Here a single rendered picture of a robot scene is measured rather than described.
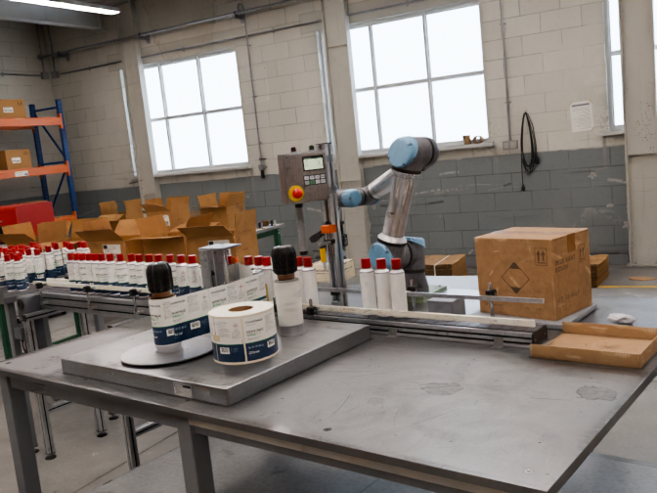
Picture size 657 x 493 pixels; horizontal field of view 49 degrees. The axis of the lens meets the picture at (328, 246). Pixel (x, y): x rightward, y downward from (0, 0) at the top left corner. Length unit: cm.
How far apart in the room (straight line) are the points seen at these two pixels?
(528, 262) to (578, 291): 21
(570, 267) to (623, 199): 531
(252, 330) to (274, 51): 725
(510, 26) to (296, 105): 272
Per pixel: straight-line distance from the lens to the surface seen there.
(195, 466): 211
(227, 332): 215
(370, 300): 254
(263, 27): 930
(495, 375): 203
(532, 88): 791
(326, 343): 227
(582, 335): 236
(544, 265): 244
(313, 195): 272
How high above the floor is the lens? 149
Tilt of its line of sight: 8 degrees down
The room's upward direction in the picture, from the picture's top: 6 degrees counter-clockwise
